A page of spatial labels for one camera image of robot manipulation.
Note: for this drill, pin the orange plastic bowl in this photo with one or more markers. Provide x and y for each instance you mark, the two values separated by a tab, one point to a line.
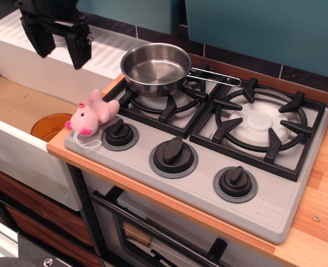
48	127

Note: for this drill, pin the toy oven door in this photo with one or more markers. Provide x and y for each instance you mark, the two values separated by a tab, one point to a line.
200	238

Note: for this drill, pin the black right stove knob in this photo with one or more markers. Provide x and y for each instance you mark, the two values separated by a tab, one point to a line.
235	185

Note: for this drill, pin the teal cabinet right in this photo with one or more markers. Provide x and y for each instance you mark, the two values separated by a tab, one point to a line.
291	33

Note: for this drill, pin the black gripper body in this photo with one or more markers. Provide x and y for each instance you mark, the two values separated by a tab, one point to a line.
54	17

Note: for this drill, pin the black middle stove knob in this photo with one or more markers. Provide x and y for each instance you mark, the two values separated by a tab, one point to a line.
173	159

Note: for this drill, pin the white right burner cap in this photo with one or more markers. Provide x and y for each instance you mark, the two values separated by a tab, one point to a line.
257	119

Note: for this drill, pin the stainless steel pan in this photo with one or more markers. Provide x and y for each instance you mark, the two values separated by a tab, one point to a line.
161	69

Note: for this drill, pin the black left burner grate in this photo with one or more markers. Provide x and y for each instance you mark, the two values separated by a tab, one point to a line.
176	114

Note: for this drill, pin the black left stove knob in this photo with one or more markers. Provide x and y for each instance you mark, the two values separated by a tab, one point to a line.
119	136

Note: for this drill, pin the black stove knob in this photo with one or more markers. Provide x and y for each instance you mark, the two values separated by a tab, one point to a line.
173	159
119	136
235	185

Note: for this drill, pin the pink stuffed pig toy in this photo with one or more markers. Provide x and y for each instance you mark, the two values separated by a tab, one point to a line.
91	114

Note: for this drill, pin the wooden drawer fronts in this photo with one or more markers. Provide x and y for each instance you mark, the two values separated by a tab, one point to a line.
46	222

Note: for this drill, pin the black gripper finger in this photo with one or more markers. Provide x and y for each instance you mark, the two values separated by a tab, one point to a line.
42	41
79	46

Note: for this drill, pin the white toy sink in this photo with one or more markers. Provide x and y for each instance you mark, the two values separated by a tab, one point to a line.
32	87

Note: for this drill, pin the grey toy faucet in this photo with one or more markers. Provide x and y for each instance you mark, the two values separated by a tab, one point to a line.
59	41

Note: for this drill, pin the black burner grate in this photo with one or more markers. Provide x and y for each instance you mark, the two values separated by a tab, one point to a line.
284	159
176	114

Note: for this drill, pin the black right burner grate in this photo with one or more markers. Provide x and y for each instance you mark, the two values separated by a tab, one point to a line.
284	159

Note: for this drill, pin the black oven door handle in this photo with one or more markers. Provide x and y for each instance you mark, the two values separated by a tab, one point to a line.
151	243

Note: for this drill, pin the grey toy stove top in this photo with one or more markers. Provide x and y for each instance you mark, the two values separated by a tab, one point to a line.
269	214

